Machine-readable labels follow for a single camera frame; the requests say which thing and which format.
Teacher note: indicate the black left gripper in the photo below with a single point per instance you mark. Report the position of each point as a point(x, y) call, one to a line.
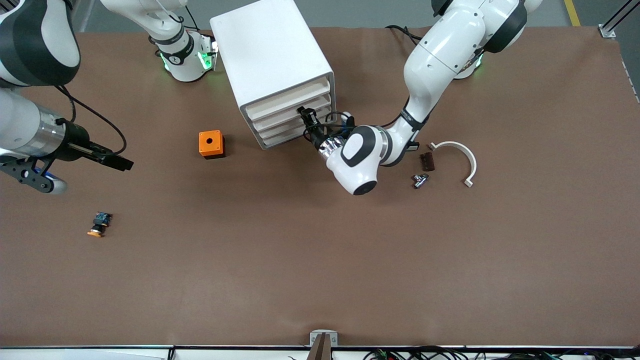
point(316, 135)

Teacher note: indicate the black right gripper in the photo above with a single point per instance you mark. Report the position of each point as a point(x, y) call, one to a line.
point(76, 142)

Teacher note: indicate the white plastic drawer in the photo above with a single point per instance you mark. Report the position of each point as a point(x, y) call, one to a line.
point(285, 137)
point(280, 114)
point(280, 99)
point(282, 126)

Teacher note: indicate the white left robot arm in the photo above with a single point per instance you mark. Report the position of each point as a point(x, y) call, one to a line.
point(440, 55)

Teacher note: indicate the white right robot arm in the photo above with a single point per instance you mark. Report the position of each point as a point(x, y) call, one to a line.
point(30, 40)

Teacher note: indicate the yellow mushroom push button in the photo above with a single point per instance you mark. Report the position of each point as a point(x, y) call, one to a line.
point(101, 219)

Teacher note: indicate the white drawer cabinet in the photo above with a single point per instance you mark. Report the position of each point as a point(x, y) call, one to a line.
point(265, 45)

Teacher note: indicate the dark brown cylinder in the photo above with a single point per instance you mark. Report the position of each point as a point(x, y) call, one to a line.
point(427, 162)

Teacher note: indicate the chrome metal fitting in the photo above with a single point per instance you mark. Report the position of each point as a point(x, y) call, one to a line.
point(420, 181)

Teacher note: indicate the orange button enclosure box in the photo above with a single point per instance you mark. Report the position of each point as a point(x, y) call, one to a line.
point(210, 142)

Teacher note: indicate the white semicircular plastic bracket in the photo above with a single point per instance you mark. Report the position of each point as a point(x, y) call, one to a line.
point(473, 162)

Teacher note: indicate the white table edge rail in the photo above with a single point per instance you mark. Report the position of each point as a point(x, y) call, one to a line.
point(75, 354)

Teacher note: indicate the grey metal table bracket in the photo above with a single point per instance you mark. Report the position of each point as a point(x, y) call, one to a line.
point(314, 336)

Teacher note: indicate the aluminium frame profile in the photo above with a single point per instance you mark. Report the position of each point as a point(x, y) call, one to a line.
point(607, 31)

